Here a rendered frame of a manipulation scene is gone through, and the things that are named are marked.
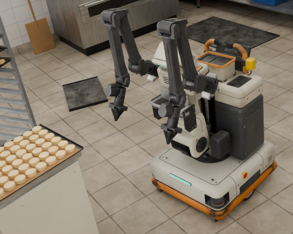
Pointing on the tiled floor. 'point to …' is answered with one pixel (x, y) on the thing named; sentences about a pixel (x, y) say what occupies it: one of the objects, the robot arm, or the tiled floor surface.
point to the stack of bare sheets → (84, 94)
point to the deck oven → (88, 42)
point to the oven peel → (39, 34)
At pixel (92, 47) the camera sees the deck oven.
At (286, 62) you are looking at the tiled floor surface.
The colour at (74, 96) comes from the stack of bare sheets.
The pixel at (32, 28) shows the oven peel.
